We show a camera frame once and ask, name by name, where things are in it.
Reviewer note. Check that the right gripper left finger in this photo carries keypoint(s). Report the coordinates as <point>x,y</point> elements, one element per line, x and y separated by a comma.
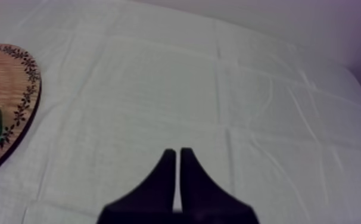
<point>155,194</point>

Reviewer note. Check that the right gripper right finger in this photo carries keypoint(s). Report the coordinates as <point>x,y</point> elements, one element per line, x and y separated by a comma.
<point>202,194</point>

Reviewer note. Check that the round wooden board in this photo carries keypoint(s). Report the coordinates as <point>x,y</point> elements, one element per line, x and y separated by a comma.
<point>14,94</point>

